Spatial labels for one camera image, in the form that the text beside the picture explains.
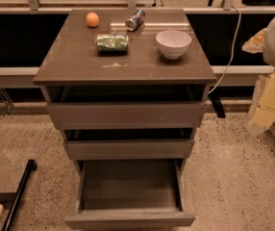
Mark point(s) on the top drawer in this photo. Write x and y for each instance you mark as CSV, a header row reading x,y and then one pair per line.
x,y
67,116

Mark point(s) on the orange fruit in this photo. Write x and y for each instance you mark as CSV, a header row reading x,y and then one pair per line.
x,y
92,20

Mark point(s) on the open bottom drawer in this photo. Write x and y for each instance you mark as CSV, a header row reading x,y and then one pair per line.
x,y
129,194

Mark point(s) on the middle drawer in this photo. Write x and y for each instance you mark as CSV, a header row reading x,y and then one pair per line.
x,y
113,150

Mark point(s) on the white bowl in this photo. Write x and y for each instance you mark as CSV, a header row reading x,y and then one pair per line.
x,y
173,44

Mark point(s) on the black pole on floor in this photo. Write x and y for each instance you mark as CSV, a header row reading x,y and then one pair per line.
x,y
31,166

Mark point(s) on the brown drawer cabinet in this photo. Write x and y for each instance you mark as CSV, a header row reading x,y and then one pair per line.
x,y
74,71

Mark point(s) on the green can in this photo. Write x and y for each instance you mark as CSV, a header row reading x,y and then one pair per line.
x,y
112,43

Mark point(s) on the blue silver can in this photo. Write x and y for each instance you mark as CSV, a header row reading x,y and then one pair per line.
x,y
135,20

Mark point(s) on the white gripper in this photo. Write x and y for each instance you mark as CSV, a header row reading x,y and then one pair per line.
x,y
262,116

